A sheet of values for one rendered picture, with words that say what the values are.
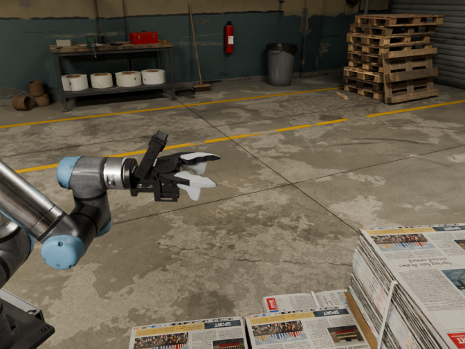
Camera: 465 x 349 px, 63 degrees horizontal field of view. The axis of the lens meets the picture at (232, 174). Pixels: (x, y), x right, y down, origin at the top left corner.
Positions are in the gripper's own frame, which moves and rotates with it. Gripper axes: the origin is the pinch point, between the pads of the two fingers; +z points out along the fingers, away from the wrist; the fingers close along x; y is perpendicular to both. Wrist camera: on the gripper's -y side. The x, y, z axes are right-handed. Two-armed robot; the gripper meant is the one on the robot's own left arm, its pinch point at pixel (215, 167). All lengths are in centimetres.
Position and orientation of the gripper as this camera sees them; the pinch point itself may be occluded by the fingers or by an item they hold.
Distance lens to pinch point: 84.6
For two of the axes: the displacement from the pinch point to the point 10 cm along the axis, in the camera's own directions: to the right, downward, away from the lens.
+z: 10.0, 0.2, -0.4
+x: -0.4, 5.4, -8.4
